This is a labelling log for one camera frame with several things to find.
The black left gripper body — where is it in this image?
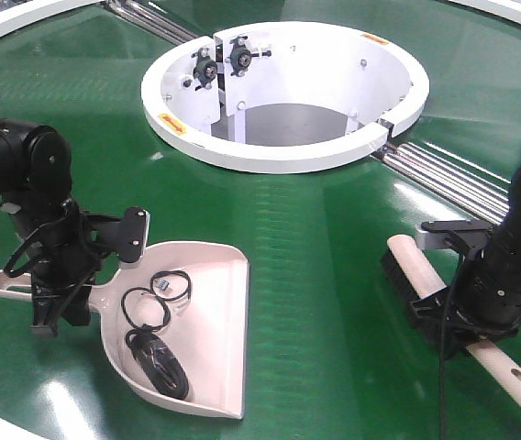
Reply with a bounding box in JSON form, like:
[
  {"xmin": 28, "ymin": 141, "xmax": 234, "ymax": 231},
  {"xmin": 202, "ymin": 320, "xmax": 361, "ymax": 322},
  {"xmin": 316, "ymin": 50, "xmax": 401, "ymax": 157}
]
[{"xmin": 10, "ymin": 199, "xmax": 103, "ymax": 303}]

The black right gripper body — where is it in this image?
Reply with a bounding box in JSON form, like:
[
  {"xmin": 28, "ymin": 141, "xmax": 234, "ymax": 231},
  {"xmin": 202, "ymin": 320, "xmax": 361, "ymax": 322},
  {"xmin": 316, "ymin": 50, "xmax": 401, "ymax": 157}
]
[{"xmin": 452, "ymin": 231, "xmax": 521, "ymax": 330}]

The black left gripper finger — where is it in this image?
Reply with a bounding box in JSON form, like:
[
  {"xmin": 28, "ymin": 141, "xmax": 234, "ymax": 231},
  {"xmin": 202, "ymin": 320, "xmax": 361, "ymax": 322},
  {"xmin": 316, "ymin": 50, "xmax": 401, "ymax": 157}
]
[
  {"xmin": 61, "ymin": 284, "xmax": 92, "ymax": 326},
  {"xmin": 31, "ymin": 291, "xmax": 64, "ymax": 337}
]

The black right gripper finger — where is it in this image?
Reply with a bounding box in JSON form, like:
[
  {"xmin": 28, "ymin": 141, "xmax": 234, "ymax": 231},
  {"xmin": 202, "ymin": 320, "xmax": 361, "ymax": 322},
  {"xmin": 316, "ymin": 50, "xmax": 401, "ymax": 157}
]
[{"xmin": 409, "ymin": 292, "xmax": 460, "ymax": 328}]

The beige hand broom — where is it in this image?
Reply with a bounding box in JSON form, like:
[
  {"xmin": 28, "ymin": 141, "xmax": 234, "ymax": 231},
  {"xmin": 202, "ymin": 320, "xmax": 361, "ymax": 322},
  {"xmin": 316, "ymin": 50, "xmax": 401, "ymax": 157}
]
[{"xmin": 387, "ymin": 235, "xmax": 521, "ymax": 408}]

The black cable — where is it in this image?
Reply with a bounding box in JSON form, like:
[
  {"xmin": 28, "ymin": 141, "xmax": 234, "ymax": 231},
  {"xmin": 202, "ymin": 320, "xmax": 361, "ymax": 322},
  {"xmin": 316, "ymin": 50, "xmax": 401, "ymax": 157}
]
[{"xmin": 120, "ymin": 269, "xmax": 193, "ymax": 400}]

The beige plastic dustpan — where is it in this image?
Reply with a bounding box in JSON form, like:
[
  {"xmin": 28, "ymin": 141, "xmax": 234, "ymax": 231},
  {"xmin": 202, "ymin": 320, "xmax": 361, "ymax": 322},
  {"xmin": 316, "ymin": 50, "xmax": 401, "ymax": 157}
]
[{"xmin": 0, "ymin": 240, "xmax": 251, "ymax": 421}]

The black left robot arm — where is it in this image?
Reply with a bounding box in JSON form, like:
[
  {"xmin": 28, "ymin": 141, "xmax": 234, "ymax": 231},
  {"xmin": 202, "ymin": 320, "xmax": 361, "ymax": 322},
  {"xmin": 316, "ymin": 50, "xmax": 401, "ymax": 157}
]
[{"xmin": 0, "ymin": 118, "xmax": 103, "ymax": 336}]

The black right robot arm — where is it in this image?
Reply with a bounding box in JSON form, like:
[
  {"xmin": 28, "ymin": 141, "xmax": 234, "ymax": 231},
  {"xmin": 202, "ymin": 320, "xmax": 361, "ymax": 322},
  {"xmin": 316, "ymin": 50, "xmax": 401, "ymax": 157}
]
[{"xmin": 412, "ymin": 166, "xmax": 521, "ymax": 335}]

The white outer conveyor rim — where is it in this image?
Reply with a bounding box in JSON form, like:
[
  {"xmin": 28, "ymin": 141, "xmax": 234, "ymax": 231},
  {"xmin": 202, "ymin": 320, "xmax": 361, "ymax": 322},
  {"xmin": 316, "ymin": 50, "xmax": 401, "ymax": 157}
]
[{"xmin": 0, "ymin": 0, "xmax": 521, "ymax": 38}]

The chrome roller strip right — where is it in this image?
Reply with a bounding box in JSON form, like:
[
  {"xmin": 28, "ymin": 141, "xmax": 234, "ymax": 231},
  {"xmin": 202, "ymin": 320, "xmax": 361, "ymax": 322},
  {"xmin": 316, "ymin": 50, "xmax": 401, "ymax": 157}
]
[{"xmin": 371, "ymin": 142, "xmax": 510, "ymax": 225}]

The chrome roller strip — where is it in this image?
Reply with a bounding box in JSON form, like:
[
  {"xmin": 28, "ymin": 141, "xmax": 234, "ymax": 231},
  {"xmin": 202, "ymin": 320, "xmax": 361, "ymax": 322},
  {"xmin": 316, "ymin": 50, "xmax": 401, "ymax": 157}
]
[
  {"xmin": 371, "ymin": 142, "xmax": 510, "ymax": 225},
  {"xmin": 102, "ymin": 0, "xmax": 199, "ymax": 45}
]

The black bearing left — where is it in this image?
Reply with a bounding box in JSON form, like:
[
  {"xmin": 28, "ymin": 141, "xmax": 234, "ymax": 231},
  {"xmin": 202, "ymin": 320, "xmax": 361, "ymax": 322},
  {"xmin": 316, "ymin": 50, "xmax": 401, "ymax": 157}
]
[{"xmin": 192, "ymin": 47, "xmax": 218, "ymax": 91}]

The black bearing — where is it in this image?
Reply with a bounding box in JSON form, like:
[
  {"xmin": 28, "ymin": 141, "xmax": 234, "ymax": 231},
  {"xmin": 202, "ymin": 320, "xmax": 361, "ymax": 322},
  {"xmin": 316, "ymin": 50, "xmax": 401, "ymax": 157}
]
[
  {"xmin": 192, "ymin": 47, "xmax": 218, "ymax": 91},
  {"xmin": 225, "ymin": 36, "xmax": 272, "ymax": 77}
]

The chrome roller strip rear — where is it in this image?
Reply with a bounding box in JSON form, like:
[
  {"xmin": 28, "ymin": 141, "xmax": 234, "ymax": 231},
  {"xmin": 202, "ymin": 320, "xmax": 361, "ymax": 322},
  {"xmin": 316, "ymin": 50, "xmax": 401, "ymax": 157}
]
[{"xmin": 102, "ymin": 0, "xmax": 199, "ymax": 45}]

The black bearing right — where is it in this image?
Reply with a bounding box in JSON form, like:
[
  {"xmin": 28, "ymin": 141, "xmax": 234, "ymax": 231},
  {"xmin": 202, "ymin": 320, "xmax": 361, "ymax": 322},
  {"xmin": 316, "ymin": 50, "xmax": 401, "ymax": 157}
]
[{"xmin": 225, "ymin": 36, "xmax": 272, "ymax": 77}]

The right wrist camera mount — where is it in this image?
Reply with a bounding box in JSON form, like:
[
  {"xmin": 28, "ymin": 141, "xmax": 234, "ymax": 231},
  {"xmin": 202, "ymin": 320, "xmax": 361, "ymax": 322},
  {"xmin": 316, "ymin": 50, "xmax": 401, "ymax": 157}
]
[{"xmin": 415, "ymin": 219, "xmax": 493, "ymax": 259}]

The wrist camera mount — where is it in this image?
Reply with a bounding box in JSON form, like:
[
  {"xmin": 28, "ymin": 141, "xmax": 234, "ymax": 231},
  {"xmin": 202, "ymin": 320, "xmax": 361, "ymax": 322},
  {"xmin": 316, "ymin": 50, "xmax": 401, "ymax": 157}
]
[
  {"xmin": 87, "ymin": 206, "xmax": 150, "ymax": 270},
  {"xmin": 415, "ymin": 219, "xmax": 493, "ymax": 259}
]

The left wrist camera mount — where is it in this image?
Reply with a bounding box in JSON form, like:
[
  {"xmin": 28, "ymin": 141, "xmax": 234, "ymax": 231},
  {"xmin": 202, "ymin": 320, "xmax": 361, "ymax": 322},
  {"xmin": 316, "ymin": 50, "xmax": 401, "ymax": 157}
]
[{"xmin": 87, "ymin": 206, "xmax": 150, "ymax": 270}]

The white inner ring guard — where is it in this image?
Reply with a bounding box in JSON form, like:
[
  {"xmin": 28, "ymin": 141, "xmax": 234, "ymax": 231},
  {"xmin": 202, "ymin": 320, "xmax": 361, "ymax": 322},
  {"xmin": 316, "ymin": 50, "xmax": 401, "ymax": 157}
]
[{"xmin": 140, "ymin": 21, "xmax": 430, "ymax": 174}]

